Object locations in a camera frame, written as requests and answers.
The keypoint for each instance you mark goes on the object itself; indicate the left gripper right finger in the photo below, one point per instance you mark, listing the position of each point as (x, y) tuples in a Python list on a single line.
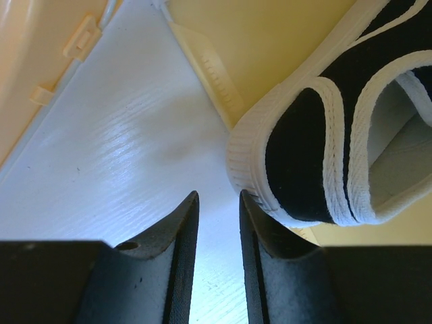
[(291, 280)]

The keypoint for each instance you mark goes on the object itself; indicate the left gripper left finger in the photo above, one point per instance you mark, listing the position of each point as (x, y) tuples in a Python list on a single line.
[(146, 279)]

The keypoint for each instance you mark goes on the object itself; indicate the black white sneaker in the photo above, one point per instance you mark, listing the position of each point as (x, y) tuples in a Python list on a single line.
[(346, 138)]

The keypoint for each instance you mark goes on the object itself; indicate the yellow cabinet door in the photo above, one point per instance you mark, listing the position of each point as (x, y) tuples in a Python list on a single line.
[(42, 43)]

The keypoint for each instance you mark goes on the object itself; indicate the yellow plastic shoe cabinet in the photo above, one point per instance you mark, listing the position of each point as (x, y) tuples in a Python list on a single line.
[(241, 50)]

